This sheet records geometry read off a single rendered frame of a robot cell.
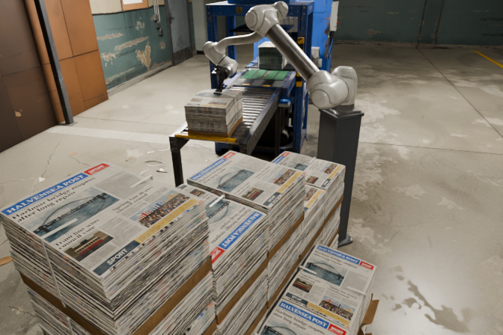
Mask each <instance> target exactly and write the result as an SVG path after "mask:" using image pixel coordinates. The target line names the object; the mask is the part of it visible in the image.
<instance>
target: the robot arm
mask: <svg viewBox="0 0 503 335"><path fill-rule="evenodd" d="M287 12H288V6H287V5H286V3H284V2H283V1H277V2H276V3H275V4H268V5H267V4H262V5H257V6H254V7H252V8H251V9H250V10H249V11H248V13H247V14H246V17H245V22H246V25H247V26H248V27H249V28H250V29H251V30H253V31H254V33H252V34H248V35H243V36H236V37H227V38H225V39H223V40H221V41H219V42H218V43H213V42H206V43H205V44H204V47H203V51H204V54H205V55H206V56H207V57H208V58H209V59H210V60H211V61H212V62H213V63H214V64H215V67H216V68H214V71H213V72H212V73H211V74H217V73H218V76H219V86H218V89H216V91H215V92H222V90H223V87H224V85H225V83H224V80H225V79H228V78H229V77H230V76H232V75H233V74H234V73H235V72H236V71H237V67H238V65H237V62H236V61H235V60H233V59H230V58H229V57H228V56H227V55H226V54H225V47H226V46H230V45H241V44H250V43H256V42H257V41H259V40H261V39H262V38H264V37H267V38H268V39H269V40H270V41H271V43H272V44H273V45H274V46H275V47H276V49H277V50H278V51H279V52H280V53H281V54H282V55H283V56H284V57H285V58H286V59H287V61H288V62H289V63H290V64H291V65H292V66H293V68H294V69H295V70H296V71H297V72H298V74H300V75H301V77H303V78H304V80H305V81H306V90H307V91H308V94H309V97H310V100H311V103H312V104H313V105H314V106H315V107H316V108H319V109H325V110H327V111H329V112H330V113H332V114H334V115H335V116H336V117H340V116H343V115H348V114H356V113H361V112H362V110H360V109H358V108H356V107H355V99H356V91H357V82H358V79H357V75H356V71H355V70H354V69H353V68H352V67H345V66H339V67H337V68H335V69H334V71H333V72H332V74H330V73H328V72H327V71H325V70H319V69H318V68H317V67H316V65H315V64H314V63H313V62H312V61H311V60H310V59H309V57H308V56H307V55H306V54H305V53H304V52H303V51H302V50H301V49H300V48H299V47H298V46H297V45H296V43H295V42H294V41H293V40H292V39H291V38H290V36H289V35H288V34H287V33H286V32H285V31H284V29H283V28H282V27H281V26H280V23H281V22H282V21H283V20H284V18H285V17H286V15H287Z"/></svg>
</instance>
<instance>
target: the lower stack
mask: <svg viewBox="0 0 503 335"><path fill-rule="evenodd" d="M301 268H302V269H301ZM376 269H377V266H375V265H373V264H370V263H369V262H366V261H364V260H362V259H359V258H356V257H354V256H350V255H349V254H346V253H343V252H340V251H337V250H335V249H333V248H329V247H326V246H324V245H320V244H317V246H316V247H315V248H314V249H313V251H312V252H311V254H310V255H309V257H308V258H307V260H306V261H305V263H304V265H303V266H300V267H299V272H298V273H297V275H296V276H295V277H294V279H293V280H292V282H291V283H290V285H289V286H288V288H287V289H286V291H285V293H284V294H283V295H282V297H281V300H280V301H279V302H278V304H277V305H276V307H275V308H274V310H273V311H272V312H271V314H270V315H269V317H268V319H267V320H266V321H265V323H264V324H263V326H262V328H261V329H260V332H259V333H258V334H257V333H256V332H255V334H254V335H359V331H360V327H361V326H362V323H363V321H364V320H365V316H366V314H367V312H368V309H369V306H370V305H371V302H372V300H371V294H372V293H371V291H372V287H373V284H374V278H375V275H376V273H375V272H376Z"/></svg>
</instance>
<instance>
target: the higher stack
mask: <svg viewBox="0 0 503 335"><path fill-rule="evenodd" d="M149 178H150V179H149ZM204 201H205V200H204V199H201V198H200V197H197V196H195V195H193V194H190V193H188V192H186V191H183V190H181V189H179V188H175V187H173V186H170V185H167V184H165V183H162V182H158V181H154V180H153V176H152V175H149V176H146V177H144V176H142V175H141V174H139V173H136V172H134V171H131V170H128V169H126V168H125V167H121V166H119V165H115V164H113V163H111V162H106V161H102V162H100V163H97V164H95V165H92V166H90V167H87V168H85V169H84V170H81V171H79V172H77V173H75V174H73V175H70V176H68V177H66V178H64V179H61V180H59V181H57V182H55V183H53V184H51V185H48V186H46V187H45V188H42V189H40V190H38V191H36V192H34V193H32V194H29V195H27V196H25V197H23V198H21V199H19V200H17V201H15V202H13V203H11V204H9V205H7V206H5V207H3V208H1V209H0V220H1V223H2V224H3V225H2V226H3V227H4V229H5V232H4V233H5V234H6V236H7V238H8V239H9V240H10V242H9V243H10V247H11V249H10V250H9V251H10V254H11V255H10V256H12V257H13V259H12V260H13V262H14V265H15V267H14V268H15V269H16V270H17V271H19V272H21V273H22V274H24V275H25V276H26V277H28V278H29V279H30V280H32V281H34V282H35V283H36V284H37V285H39V286H41V287H42V288H43V289H45V290H46V291H47V292H49V293H50V294H52V295H54V296H55V297H56V298H57V299H58V300H60V301H61V303H62V304H63V306H64V307H65V305H67V306H68V307H69V308H71V309H72V310H74V311H75V312H76V313H78V314H79V315H80V316H81V317H82V318H83V319H84V320H85V321H87V322H88V323H90V324H91V325H93V326H94V327H95V328H96V329H98V330H99V331H101V332H102V333H104V334H105V335H133V334H134V333H135V332H136V331H137V330H138V329H139V328H140V327H141V326H142V325H143V324H144V323H145V322H146V321H147V320H148V319H149V318H150V317H151V316H152V315H153V314H154V313H155V312H156V311H157V310H158V309H159V308H160V307H161V306H162V305H163V304H164V303H165V302H166V301H167V300H168V299H169V298H170V297H171V296H172V295H173V294H174V293H175V292H176V291H177V290H178V289H179V288H180V287H181V286H182V285H183V284H184V283H185V282H186V281H187V280H188V279H189V278H190V277H191V276H192V275H193V274H194V273H195V272H196V271H197V270H198V269H199V268H200V267H201V266H202V265H203V264H204V263H205V262H206V261H207V260H208V259H209V258H210V251H209V248H210V245H209V243H210V242H209V235H210V234H209V232H210V230H209V229H208V228H209V223H208V219H209V218H208V217H207V214H206V211H207V210H206V209H205V206H206V205H205V203H204ZM211 274H212V272H211V271H210V272H209V273H208V274H207V275H206V276H205V277H204V278H203V279H202V280H201V281H200V282H199V283H198V284H197V285H196V286H195V287H194V288H193V289H192V291H191V292H190V293H189V294H188V295H187V296H186V297H185V298H184V299H183V300H182V301H181V302H180V303H179V304H178V305H177V306H176V307H175V308H174V309H173V310H172V311H171V312H170V313H169V314H168V315H167V316H166V317H165V318H164V319H163V320H162V321H161V322H160V323H159V324H158V325H157V326H156V327H155V328H154V329H153V330H152V331H151V332H150V333H149V334H148V335H203V334H204V333H205V332H206V330H207V329H208V328H209V326H211V324H212V323H213V322H214V321H215V320H214V318H215V313H214V311H215V310H214V307H215V303H213V293H212V291H213V290H212V287H213V286H212V285H213V283H212V282H213V280H212V278H213V276H212V275H211ZM27 289H28V293H29V294H30V295H29V296H30V297H31V300H30V302H31V304H32V305H33V308H34V313H35V314H36V315H37V316H38V317H39V323H40V324H39V325H38V326H39V327H40V328H41V329H42V330H43V332H44V333H45V334H46V335H92V334H90V333H89V332H88V331H86V330H85V329H84V328H83V327H81V326H80V325H78V324H77V323H76V322H75V321H73V320H72V319H71V318H70V317H68V316H67V315H65V314H64V313H63V312H61V311H60V310H59V309H58V308H57V307H55V306H54V305H52V304H51V303H49V302H48V301H47V300H46V299H45V298H43V297H42V296H41V295H39V294H38V293H36V292H35V291H34V290H33V289H31V288H30V287H29V286H27ZM65 308H66V307H65Z"/></svg>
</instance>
